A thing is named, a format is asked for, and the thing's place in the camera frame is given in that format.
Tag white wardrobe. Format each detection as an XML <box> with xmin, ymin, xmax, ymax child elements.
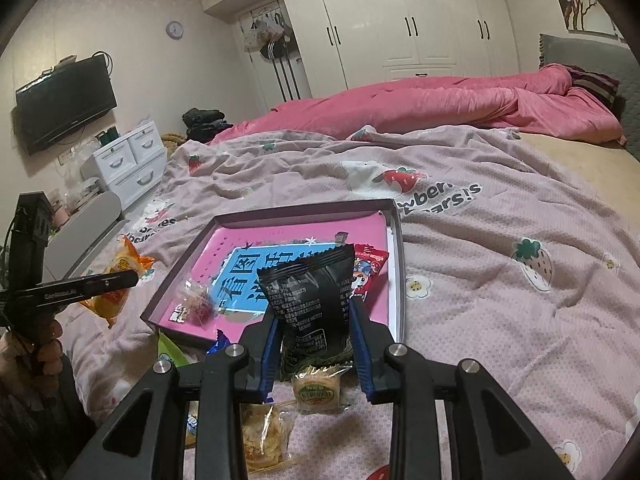
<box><xmin>197</xmin><ymin>0</ymin><xmax>521</xmax><ymax>101</ymax></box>

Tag pink shallow cardboard box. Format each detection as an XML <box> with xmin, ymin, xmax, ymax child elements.
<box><xmin>140</xmin><ymin>199</ymin><xmax>405</xmax><ymax>356</ymax></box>

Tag person's left hand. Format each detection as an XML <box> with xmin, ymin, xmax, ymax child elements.
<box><xmin>30</xmin><ymin>317</ymin><xmax>65</xmax><ymax>376</ymax></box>

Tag black clothes pile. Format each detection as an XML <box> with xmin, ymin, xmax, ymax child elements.
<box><xmin>181</xmin><ymin>107</ymin><xmax>234</xmax><ymax>141</ymax></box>

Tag pink quilt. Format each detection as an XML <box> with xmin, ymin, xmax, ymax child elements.
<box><xmin>207</xmin><ymin>63</ymin><xmax>627</xmax><ymax>147</ymax></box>

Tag beige bed sheet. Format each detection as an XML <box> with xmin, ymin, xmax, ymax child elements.
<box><xmin>520</xmin><ymin>132</ymin><xmax>640</xmax><ymax>222</ymax></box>

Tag pale green label snack packet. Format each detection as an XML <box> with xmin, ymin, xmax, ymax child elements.
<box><xmin>291</xmin><ymin>364</ymin><xmax>354</xmax><ymax>414</ymax></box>

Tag dark striped pillow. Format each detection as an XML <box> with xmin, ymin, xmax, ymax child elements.
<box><xmin>567</xmin><ymin>67</ymin><xmax>621</xmax><ymax>109</ymax></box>

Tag brown plush toy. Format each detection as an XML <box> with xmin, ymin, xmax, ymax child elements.
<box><xmin>160</xmin><ymin>131</ymin><xmax>190</xmax><ymax>154</ymax></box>

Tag tree wall poster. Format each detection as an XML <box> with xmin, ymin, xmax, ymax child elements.
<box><xmin>545</xmin><ymin>0</ymin><xmax>627</xmax><ymax>41</ymax></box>

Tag clear plastic organizer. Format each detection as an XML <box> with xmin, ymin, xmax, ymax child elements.
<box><xmin>50</xmin><ymin>180</ymin><xmax>102</xmax><ymax>222</ymax></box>

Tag clear candy packet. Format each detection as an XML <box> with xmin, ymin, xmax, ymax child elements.
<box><xmin>170</xmin><ymin>279</ymin><xmax>222</xmax><ymax>329</ymax></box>

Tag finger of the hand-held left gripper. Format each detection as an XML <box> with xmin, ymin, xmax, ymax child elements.
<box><xmin>75</xmin><ymin>268</ymin><xmax>140</xmax><ymax>304</ymax></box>

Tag white drawer cabinet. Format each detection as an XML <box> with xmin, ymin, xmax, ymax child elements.
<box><xmin>80</xmin><ymin>122</ymin><xmax>169</xmax><ymax>211</ymax></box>

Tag white rounded chair back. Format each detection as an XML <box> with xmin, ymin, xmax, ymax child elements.
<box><xmin>44</xmin><ymin>190</ymin><xmax>124</xmax><ymax>282</ymax></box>

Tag orange snack packet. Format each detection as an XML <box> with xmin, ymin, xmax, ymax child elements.
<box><xmin>79</xmin><ymin>235</ymin><xmax>156</xmax><ymax>329</ymax></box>

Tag grey quilted headboard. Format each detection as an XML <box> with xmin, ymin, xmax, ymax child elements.
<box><xmin>537</xmin><ymin>33</ymin><xmax>640</xmax><ymax>147</ymax></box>

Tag black flat television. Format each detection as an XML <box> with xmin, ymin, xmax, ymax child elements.
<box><xmin>12</xmin><ymin>54</ymin><xmax>119</xmax><ymax>156</ymax></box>

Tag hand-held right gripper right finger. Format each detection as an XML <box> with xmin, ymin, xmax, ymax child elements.
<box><xmin>348</xmin><ymin>297</ymin><xmax>576</xmax><ymax>480</ymax></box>

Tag red snack packet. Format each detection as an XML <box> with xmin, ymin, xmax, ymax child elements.
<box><xmin>352</xmin><ymin>242</ymin><xmax>390</xmax><ymax>305</ymax></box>

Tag clear biscuit packet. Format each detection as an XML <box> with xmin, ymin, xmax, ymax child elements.
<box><xmin>240</xmin><ymin>400</ymin><xmax>299</xmax><ymax>476</ymax></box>

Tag blue snack packet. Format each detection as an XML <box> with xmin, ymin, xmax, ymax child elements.
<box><xmin>207</xmin><ymin>329</ymin><xmax>234</xmax><ymax>357</ymax></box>

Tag black snack packet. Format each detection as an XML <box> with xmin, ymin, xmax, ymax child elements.
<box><xmin>256</xmin><ymin>242</ymin><xmax>357</xmax><ymax>361</ymax></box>

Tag hanging clothes and bags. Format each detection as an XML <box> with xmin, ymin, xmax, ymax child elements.
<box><xmin>244</xmin><ymin>9</ymin><xmax>303</xmax><ymax>102</ymax></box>

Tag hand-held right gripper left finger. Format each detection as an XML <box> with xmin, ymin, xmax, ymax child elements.
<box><xmin>102</xmin><ymin>317</ymin><xmax>281</xmax><ymax>480</ymax></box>

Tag dark green patterned snack packet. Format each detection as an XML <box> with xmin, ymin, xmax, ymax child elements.
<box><xmin>278</xmin><ymin>332</ymin><xmax>357</xmax><ymax>384</ymax></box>

